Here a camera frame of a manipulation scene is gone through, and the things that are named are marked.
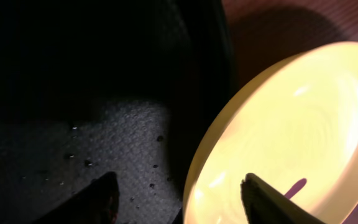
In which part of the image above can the round black tray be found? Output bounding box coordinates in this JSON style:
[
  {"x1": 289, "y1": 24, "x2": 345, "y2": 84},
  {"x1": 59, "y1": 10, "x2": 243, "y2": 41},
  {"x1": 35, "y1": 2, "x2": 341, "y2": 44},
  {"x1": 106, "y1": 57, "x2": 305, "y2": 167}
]
[{"x1": 0, "y1": 1, "x2": 231, "y2": 223}]

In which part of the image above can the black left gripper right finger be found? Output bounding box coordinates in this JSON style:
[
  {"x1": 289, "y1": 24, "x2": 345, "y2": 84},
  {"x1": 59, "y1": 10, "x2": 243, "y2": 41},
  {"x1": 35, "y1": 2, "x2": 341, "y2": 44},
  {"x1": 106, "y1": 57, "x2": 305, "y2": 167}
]
[{"x1": 241, "y1": 173, "x2": 323, "y2": 224}]

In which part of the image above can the yellow plate with stain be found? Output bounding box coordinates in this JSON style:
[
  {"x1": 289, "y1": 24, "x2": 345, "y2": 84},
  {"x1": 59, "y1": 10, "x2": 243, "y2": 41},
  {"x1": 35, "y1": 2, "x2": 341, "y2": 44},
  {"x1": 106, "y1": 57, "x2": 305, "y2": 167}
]
[{"x1": 183, "y1": 42, "x2": 358, "y2": 223}]

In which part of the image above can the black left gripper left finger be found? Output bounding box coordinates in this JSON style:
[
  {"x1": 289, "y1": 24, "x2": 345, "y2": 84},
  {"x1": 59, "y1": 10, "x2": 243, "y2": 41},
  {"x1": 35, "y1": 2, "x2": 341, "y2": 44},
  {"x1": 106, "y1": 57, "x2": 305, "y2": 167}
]
[{"x1": 34, "y1": 172, "x2": 120, "y2": 224}]

